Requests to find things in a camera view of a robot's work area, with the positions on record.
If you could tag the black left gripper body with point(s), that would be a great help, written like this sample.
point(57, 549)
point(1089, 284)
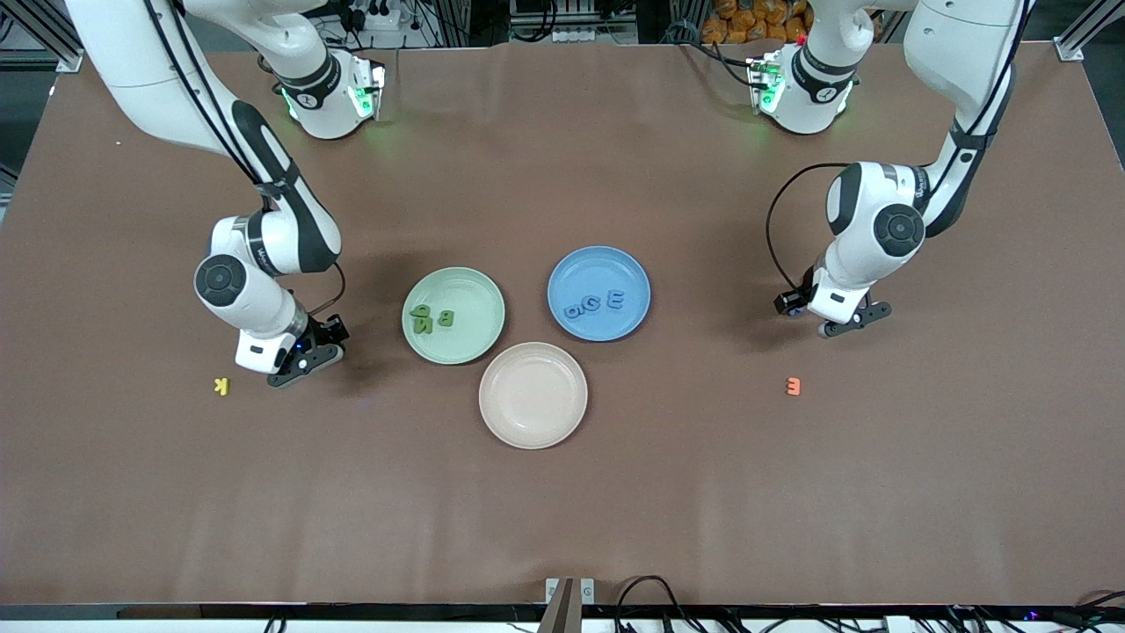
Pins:
point(790, 302)

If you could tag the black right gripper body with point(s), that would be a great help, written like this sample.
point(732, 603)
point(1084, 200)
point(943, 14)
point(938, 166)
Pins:
point(327, 331)

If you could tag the green foam letter N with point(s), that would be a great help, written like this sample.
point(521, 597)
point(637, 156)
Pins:
point(424, 327)

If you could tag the green foam letter B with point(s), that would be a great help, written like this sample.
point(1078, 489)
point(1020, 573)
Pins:
point(446, 318)

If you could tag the blue foam letter E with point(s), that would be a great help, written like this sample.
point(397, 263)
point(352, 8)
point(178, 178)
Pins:
point(615, 300)

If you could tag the blue foam letter G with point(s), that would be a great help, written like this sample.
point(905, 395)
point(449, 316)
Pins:
point(588, 304)

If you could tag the blue foam lowercase g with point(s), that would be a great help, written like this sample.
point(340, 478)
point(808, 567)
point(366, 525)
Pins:
point(580, 310)

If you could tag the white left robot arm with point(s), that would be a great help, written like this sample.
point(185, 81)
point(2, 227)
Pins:
point(861, 255)

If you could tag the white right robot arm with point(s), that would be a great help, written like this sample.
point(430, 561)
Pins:
point(250, 308)

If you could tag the yellow foam letter K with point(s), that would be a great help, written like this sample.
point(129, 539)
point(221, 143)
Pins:
point(225, 386)

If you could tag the light green plate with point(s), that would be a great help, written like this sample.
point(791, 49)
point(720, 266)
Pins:
point(470, 343)

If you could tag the blue plate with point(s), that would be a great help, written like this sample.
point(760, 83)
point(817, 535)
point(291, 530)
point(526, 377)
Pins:
point(598, 268)

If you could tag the pale pink plate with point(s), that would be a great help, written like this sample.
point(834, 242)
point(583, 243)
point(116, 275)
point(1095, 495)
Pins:
point(533, 396)

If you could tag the base connector box green light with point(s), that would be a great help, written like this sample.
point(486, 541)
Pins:
point(765, 83)
point(369, 88)

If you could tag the bag of orange items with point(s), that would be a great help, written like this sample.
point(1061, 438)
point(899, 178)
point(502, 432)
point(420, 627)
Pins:
point(747, 22)

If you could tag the white power strip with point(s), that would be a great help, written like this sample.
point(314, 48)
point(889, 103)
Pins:
point(580, 35)
point(382, 18)

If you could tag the metal table edge bracket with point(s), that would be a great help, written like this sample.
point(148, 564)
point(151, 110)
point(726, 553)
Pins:
point(562, 607)

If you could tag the aluminium rack frame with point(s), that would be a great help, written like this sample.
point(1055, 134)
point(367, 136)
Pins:
point(571, 7)

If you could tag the aluminium frame profile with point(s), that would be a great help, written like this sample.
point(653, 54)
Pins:
point(68, 60)
point(1068, 48)

